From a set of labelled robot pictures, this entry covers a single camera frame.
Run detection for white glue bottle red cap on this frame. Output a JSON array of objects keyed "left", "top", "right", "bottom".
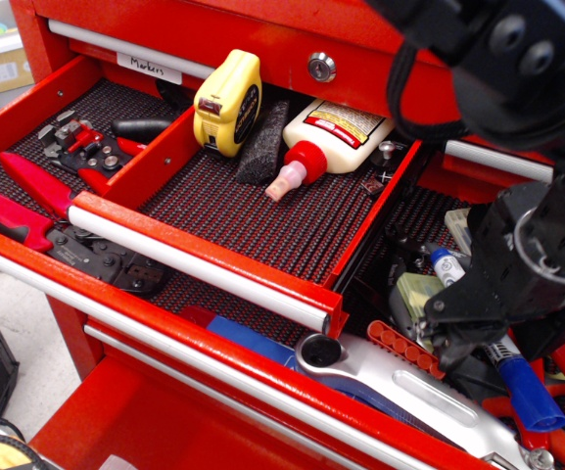
[{"left": 265, "top": 99, "right": 395, "bottom": 202}]

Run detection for red handled wire stripper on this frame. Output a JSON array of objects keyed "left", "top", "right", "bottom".
[{"left": 0, "top": 110, "right": 146, "bottom": 219}]

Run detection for small silver knob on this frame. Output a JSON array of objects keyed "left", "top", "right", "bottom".
[{"left": 378, "top": 141, "right": 397, "bottom": 161}]

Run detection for red tool chest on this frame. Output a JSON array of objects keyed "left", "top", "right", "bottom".
[{"left": 8, "top": 0, "right": 565, "bottom": 470}]

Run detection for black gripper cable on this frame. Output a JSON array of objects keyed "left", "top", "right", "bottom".
[{"left": 385, "top": 43, "right": 469, "bottom": 145}]

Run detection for red open drawer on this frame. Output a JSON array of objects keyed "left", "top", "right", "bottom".
[
  {"left": 0, "top": 180, "right": 565, "bottom": 470},
  {"left": 0, "top": 57, "right": 423, "bottom": 336}
]

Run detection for dark grey foam block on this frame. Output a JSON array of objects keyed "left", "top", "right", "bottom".
[{"left": 235, "top": 100, "right": 290, "bottom": 186}]

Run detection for yellow tape measure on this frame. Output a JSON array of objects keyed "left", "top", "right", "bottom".
[{"left": 193, "top": 49, "right": 262, "bottom": 158}]

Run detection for orange handled cutters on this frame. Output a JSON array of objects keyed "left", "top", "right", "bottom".
[{"left": 480, "top": 381, "right": 565, "bottom": 470}]

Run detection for red bit holder strip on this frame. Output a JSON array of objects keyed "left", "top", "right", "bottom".
[{"left": 366, "top": 320, "right": 446, "bottom": 380}]

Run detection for blue capped white marker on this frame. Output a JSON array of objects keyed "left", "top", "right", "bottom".
[{"left": 430, "top": 246, "right": 565, "bottom": 433}]

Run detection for clear plastic bit case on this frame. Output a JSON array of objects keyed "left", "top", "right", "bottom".
[{"left": 445, "top": 208, "right": 472, "bottom": 256}]

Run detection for red upper open drawer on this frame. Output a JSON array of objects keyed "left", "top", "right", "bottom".
[{"left": 0, "top": 57, "right": 423, "bottom": 336}]

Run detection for black tool handle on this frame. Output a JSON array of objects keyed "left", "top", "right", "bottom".
[{"left": 111, "top": 117, "right": 173, "bottom": 144}]

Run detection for silver drawer lock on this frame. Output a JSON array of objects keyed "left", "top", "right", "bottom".
[{"left": 307, "top": 52, "right": 337, "bottom": 83}]

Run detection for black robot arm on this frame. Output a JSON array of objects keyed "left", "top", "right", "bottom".
[{"left": 373, "top": 1, "right": 565, "bottom": 370}]

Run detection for red handled crimping tool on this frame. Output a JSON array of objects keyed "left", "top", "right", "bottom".
[{"left": 0, "top": 179, "right": 171, "bottom": 297}]

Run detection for silver metal hand tool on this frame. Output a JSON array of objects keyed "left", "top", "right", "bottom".
[{"left": 295, "top": 333, "right": 554, "bottom": 469}]

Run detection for green transparent bit case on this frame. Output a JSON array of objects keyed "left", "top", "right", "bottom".
[{"left": 396, "top": 272, "right": 445, "bottom": 326}]

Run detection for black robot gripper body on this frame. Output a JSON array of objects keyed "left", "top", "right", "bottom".
[{"left": 421, "top": 176, "right": 565, "bottom": 360}]

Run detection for grey handled pliers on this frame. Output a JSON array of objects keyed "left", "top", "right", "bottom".
[{"left": 385, "top": 229, "right": 440, "bottom": 344}]

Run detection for red lower open drawer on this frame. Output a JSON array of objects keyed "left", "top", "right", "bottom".
[{"left": 0, "top": 180, "right": 565, "bottom": 470}]

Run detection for white markers label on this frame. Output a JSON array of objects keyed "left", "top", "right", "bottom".
[{"left": 117, "top": 52, "right": 182, "bottom": 85}]

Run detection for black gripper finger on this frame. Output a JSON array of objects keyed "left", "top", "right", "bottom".
[{"left": 432, "top": 324, "right": 487, "bottom": 372}]

